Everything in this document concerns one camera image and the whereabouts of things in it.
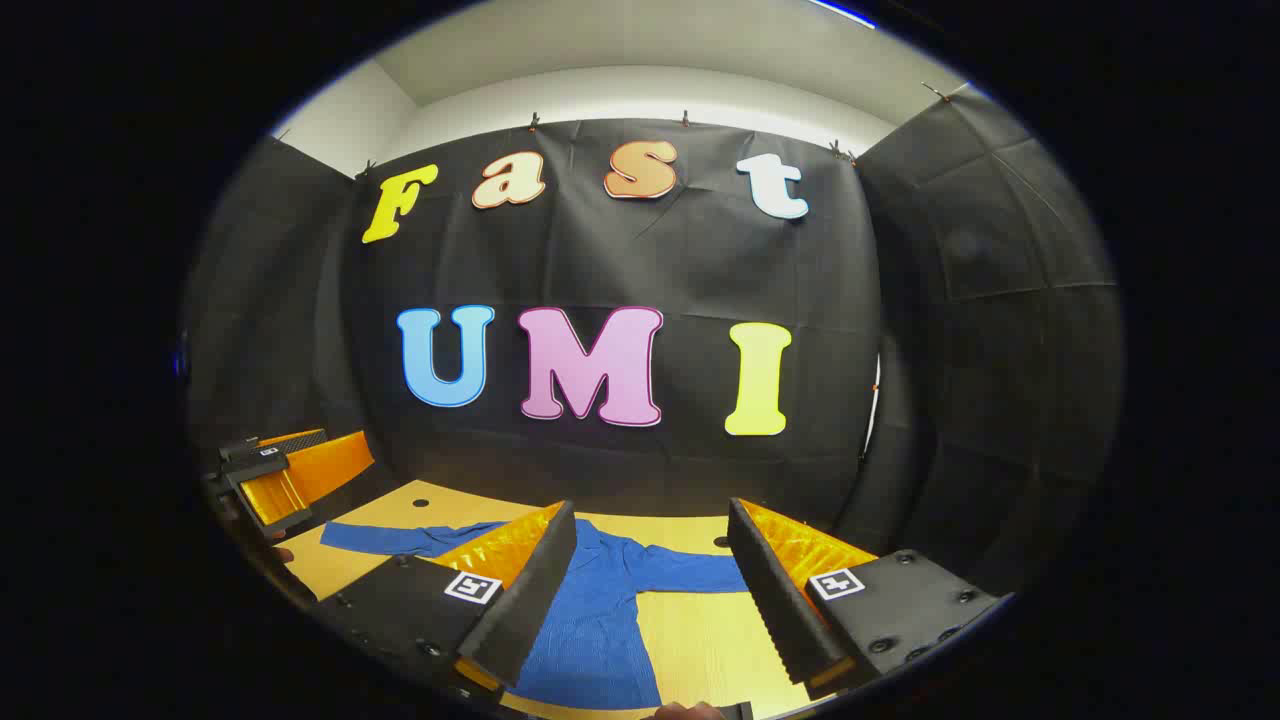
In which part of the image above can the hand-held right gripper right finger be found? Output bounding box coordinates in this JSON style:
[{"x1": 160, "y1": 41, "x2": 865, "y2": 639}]
[{"x1": 727, "y1": 497, "x2": 1004, "y2": 701}]

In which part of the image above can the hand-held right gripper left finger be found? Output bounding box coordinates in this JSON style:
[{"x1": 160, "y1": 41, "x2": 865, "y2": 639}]
[{"x1": 318, "y1": 500, "x2": 578, "y2": 691}]

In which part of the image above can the black backdrop cloth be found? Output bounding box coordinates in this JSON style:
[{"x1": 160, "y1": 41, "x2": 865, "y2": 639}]
[{"x1": 185, "y1": 90, "x2": 1126, "y2": 601}]

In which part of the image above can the blue corduroy shirt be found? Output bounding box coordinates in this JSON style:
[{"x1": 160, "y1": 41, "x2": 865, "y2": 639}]
[{"x1": 320, "y1": 515, "x2": 751, "y2": 711}]

